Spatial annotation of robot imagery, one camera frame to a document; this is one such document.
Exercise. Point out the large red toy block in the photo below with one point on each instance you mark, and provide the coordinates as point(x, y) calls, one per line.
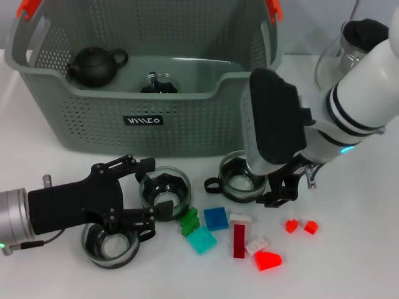
point(267, 261)

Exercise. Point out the grey perforated storage basket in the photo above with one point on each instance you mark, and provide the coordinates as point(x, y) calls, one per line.
point(187, 124)

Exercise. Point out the small red notched block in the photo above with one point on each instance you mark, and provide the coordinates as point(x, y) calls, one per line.
point(291, 226)

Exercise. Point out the long white toy block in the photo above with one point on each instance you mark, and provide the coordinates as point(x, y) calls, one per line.
point(240, 217)

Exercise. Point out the blue square toy block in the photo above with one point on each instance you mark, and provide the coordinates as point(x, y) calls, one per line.
point(216, 218)

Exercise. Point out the dark red toy block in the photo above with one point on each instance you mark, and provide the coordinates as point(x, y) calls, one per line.
point(239, 243)

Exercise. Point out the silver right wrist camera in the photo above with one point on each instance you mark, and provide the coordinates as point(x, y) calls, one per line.
point(274, 124)

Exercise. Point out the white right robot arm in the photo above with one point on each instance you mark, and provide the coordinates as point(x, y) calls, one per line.
point(358, 87)

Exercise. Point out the glass teacup black sleeve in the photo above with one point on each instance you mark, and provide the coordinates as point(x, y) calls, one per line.
point(174, 187)
point(237, 183)
point(109, 249)
point(159, 85)

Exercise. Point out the small white toy block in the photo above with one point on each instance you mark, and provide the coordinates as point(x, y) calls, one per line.
point(255, 244)

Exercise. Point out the green toy block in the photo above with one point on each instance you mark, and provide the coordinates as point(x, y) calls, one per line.
point(190, 222)

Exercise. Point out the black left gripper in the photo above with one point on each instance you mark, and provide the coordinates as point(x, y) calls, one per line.
point(74, 202)

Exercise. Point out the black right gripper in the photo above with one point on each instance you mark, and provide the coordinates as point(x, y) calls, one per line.
point(290, 174)

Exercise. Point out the teal square toy block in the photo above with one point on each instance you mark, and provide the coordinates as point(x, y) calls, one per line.
point(202, 240)

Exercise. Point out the black clay teapot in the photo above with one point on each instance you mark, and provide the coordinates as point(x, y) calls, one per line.
point(93, 67)

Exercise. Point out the small red cube block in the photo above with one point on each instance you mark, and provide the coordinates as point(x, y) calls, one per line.
point(311, 228)

